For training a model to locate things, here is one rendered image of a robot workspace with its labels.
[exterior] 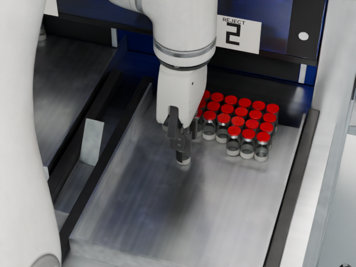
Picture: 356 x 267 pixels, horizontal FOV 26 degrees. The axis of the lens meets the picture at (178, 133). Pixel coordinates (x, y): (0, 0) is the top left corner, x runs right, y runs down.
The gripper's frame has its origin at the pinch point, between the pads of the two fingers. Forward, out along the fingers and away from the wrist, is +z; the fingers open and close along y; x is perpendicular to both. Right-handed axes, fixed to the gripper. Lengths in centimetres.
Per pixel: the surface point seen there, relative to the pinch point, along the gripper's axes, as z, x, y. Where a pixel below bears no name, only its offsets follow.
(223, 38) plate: -6.8, 1.6, -15.6
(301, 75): 3.9, 13.6, -23.4
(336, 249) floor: 94, 26, -61
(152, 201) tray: 5.9, -1.9, 9.3
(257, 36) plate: -8.3, 6.9, -15.6
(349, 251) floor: 94, 30, -62
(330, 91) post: -0.1, 19.3, -15.8
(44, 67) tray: 5.8, -30.1, -14.5
